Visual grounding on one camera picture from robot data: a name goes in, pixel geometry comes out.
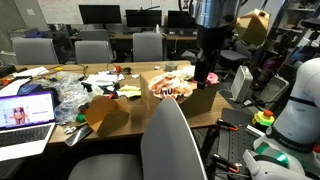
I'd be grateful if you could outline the small brown paper box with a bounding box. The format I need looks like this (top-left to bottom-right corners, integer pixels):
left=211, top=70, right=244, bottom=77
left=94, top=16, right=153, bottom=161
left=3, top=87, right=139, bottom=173
left=85, top=96, right=130, bottom=137

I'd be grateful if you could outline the large cardboard box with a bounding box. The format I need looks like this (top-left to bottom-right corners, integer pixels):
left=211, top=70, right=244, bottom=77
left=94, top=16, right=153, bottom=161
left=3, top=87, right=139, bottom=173
left=140, top=70, right=218, bottom=118

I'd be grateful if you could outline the right black monitor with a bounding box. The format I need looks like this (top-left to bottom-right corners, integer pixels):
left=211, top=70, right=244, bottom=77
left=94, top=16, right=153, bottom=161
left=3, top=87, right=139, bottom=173
left=167, top=10, right=197, bottom=29

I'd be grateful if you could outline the brown paper lamp shade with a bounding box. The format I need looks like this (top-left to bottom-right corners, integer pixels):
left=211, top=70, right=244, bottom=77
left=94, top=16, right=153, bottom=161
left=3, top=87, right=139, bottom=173
left=235, top=9, right=270, bottom=46

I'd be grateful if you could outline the yellow cloth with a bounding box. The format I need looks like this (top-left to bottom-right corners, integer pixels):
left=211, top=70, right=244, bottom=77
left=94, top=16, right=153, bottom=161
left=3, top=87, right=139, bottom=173
left=118, top=85, right=141, bottom=98

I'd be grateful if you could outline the peach printed t-shirt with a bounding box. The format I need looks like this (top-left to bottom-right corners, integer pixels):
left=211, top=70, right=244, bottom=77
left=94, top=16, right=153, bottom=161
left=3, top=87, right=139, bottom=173
left=148, top=72, right=193, bottom=103

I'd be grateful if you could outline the grey tape roll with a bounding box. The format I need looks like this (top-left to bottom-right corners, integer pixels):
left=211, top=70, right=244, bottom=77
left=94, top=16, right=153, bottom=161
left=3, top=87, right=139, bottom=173
left=165, top=62, right=177, bottom=72

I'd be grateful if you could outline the white space heater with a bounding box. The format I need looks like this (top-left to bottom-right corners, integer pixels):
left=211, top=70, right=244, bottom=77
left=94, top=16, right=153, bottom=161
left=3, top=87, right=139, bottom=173
left=231, top=65, right=253, bottom=103

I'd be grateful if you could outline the open silver laptop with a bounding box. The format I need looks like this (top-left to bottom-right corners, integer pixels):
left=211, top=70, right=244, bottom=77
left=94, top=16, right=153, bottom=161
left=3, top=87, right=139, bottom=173
left=0, top=92, right=55, bottom=161

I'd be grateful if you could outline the crumpled clear plastic bag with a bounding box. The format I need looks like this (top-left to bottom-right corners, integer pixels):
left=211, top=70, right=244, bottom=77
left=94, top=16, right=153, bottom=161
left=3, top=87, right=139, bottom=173
left=39, top=73, right=89, bottom=123

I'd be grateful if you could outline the grey foreground chair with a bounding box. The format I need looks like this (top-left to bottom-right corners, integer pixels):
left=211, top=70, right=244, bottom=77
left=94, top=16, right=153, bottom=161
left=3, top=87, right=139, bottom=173
left=68, top=98, right=208, bottom=180

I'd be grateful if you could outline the orange handled clamp upper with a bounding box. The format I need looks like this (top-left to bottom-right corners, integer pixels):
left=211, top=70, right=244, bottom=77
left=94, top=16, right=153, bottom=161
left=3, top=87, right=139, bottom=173
left=216, top=118, right=239, bottom=131

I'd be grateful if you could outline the white green cloth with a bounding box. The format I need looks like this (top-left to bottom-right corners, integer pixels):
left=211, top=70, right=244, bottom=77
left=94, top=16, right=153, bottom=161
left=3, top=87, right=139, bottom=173
left=174, top=65, right=195, bottom=81

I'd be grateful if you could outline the grey chair middle left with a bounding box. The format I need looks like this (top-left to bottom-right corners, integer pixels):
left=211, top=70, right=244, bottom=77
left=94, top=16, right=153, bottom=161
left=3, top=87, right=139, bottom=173
left=75, top=41, right=113, bottom=64

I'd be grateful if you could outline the middle black monitor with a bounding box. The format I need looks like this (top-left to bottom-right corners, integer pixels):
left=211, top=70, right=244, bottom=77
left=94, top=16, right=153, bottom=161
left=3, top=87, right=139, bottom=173
left=126, top=10, right=162, bottom=27

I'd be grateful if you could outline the grey chair middle right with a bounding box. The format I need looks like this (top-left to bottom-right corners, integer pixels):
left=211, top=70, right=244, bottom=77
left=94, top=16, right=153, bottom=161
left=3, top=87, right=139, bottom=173
left=133, top=32, right=163, bottom=62

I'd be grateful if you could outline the white papers stack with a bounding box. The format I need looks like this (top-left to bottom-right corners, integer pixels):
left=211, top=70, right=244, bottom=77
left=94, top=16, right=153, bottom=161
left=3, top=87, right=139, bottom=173
left=85, top=73, right=124, bottom=86

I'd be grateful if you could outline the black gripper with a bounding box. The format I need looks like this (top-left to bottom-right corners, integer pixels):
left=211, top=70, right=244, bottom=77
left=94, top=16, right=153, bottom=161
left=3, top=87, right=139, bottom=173
left=194, top=50, right=217, bottom=89

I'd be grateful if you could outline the orange handled clamp lower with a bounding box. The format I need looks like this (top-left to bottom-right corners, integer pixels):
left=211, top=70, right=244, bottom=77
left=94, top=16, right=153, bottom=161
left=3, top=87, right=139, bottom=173
left=211, top=154, right=240, bottom=174

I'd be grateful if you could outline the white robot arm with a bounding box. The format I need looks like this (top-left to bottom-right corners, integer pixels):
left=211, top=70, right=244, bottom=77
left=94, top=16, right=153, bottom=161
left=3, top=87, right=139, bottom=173
left=191, top=0, right=320, bottom=180

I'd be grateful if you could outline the grey chair far left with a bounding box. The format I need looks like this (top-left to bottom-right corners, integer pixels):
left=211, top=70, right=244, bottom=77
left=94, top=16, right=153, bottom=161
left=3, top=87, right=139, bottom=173
left=12, top=38, right=59, bottom=65

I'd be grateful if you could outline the pink cloth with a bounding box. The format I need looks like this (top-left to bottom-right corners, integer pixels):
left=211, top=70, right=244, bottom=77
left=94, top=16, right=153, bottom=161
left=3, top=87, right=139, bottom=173
left=207, top=72, right=219, bottom=84

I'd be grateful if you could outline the orange handled clamp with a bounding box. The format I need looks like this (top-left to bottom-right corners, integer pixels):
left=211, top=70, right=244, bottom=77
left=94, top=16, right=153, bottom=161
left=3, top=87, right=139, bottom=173
left=211, top=154, right=240, bottom=174
left=216, top=118, right=239, bottom=131

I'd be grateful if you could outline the yellow emergency stop button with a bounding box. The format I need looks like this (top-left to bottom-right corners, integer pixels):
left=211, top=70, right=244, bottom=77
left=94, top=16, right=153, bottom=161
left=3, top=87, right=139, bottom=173
left=251, top=110, right=275, bottom=126

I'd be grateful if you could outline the left black monitor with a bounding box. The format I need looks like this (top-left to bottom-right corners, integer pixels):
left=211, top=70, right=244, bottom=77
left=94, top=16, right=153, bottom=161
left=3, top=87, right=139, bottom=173
left=79, top=5, right=122, bottom=24

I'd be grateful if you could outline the black monitor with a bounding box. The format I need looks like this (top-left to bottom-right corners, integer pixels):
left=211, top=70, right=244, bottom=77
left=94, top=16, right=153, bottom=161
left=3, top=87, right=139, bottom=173
left=167, top=10, right=197, bottom=29
left=79, top=5, right=122, bottom=24
left=126, top=10, right=162, bottom=27

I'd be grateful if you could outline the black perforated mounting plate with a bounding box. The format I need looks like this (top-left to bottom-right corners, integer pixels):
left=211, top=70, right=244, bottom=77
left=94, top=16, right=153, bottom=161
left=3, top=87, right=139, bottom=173
left=214, top=108, right=256, bottom=180

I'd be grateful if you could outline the dark office chair right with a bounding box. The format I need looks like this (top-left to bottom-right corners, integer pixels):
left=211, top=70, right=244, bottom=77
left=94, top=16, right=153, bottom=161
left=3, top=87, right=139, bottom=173
left=219, top=29, right=257, bottom=71

